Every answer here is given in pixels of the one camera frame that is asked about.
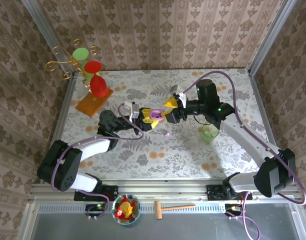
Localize gold wire glass rack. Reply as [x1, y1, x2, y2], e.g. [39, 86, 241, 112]
[44, 38, 101, 101]

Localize purple earbud charging case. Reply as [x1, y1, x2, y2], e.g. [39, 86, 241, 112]
[149, 108, 167, 123]

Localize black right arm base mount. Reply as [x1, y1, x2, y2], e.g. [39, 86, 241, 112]
[206, 183, 254, 201]

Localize aluminium frame post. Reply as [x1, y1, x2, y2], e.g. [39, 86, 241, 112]
[20, 0, 78, 78]
[247, 0, 298, 76]

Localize aluminium table side rail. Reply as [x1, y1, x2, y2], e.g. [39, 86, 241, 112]
[247, 69, 281, 153]
[48, 73, 78, 157]

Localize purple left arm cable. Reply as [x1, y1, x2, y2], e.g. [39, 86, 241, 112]
[51, 102, 146, 220]

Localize red yellow crumpled wrappers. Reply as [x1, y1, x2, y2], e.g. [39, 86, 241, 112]
[114, 196, 137, 221]

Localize green plastic wine glass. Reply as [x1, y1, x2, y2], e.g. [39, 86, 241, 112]
[72, 47, 102, 83]

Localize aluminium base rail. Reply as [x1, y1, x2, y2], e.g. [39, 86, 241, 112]
[27, 178, 301, 202]

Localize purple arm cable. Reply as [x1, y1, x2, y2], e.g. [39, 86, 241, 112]
[182, 71, 306, 240]
[51, 102, 146, 220]

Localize clear glass bowl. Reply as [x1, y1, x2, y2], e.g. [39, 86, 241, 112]
[111, 193, 141, 226]

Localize red plastic wine glass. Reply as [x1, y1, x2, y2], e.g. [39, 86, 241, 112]
[83, 60, 109, 99]

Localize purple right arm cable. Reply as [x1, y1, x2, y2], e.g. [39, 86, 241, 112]
[182, 71, 306, 240]

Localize green plastic cup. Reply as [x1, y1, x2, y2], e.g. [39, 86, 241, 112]
[201, 123, 220, 145]

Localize grey slotted cable duct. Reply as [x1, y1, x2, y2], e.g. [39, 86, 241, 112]
[35, 203, 245, 214]

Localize black controller board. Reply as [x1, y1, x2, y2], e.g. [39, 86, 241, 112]
[85, 203, 106, 218]
[224, 203, 244, 218]

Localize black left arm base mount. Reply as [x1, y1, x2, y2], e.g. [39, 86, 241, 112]
[73, 184, 119, 202]

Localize wooden mallet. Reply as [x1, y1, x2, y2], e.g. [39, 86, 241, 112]
[154, 199, 196, 220]

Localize orange wooden rack base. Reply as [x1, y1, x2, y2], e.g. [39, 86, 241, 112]
[75, 87, 114, 118]

